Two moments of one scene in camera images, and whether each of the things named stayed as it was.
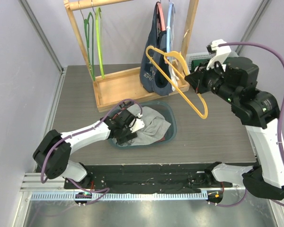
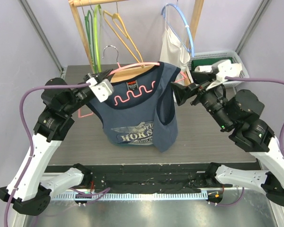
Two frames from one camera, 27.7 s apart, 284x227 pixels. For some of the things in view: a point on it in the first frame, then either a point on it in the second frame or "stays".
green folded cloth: (195, 63) stays
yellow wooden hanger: (165, 54) → (119, 22)
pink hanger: (162, 19) → (119, 69)
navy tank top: (151, 80) → (142, 110)
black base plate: (154, 178) stays
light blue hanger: (171, 8) → (163, 10)
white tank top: (173, 73) → (173, 53)
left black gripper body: (126, 135) → (89, 76)
